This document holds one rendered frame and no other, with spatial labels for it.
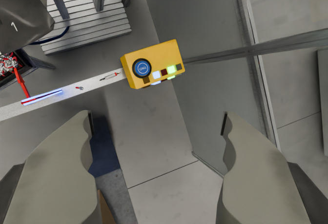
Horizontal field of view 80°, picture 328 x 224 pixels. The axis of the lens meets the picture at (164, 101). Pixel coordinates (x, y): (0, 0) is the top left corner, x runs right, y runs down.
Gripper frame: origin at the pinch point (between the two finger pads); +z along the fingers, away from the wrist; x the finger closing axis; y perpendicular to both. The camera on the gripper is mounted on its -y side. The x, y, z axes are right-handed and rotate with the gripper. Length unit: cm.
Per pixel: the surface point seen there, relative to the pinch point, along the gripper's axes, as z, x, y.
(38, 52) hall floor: 129, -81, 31
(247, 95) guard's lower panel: 66, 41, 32
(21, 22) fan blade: 26.0, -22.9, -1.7
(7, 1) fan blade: 27.1, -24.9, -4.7
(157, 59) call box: 44.0, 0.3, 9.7
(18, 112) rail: 46, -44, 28
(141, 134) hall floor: 124, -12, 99
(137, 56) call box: 42.6, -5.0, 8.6
